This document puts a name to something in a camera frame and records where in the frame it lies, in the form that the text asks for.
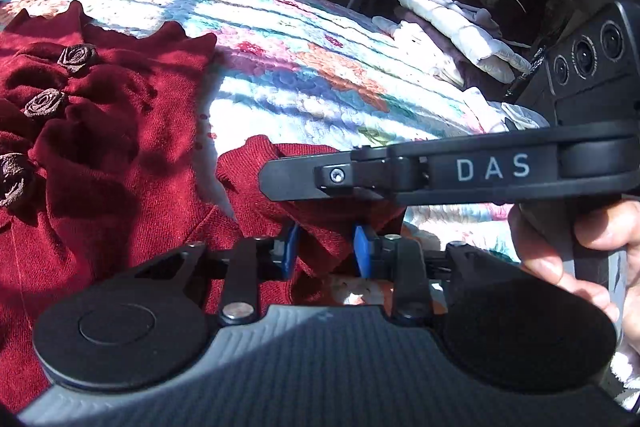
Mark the black jacket white piping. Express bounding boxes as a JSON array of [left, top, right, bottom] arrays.
[[492, 0, 586, 58]]

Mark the white lace cloth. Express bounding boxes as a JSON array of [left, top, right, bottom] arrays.
[[462, 87, 551, 132]]

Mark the white folded cloth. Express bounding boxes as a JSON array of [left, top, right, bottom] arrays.
[[372, 16, 466, 88]]

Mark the white padded folded garment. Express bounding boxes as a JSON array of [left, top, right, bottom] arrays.
[[392, 0, 533, 84]]

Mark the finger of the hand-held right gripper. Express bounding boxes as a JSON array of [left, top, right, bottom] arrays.
[[259, 142, 426, 206]]

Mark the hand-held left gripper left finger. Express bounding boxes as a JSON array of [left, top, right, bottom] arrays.
[[132, 222, 302, 327]]

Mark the person's right hand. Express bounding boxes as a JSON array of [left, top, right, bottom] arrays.
[[507, 199, 640, 325]]

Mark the red knit sweater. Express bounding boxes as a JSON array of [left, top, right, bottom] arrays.
[[0, 0, 441, 413]]

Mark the floral quilt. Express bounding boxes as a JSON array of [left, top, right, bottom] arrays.
[[0, 0, 551, 308]]

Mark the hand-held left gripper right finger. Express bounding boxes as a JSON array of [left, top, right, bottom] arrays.
[[352, 223, 506, 327]]

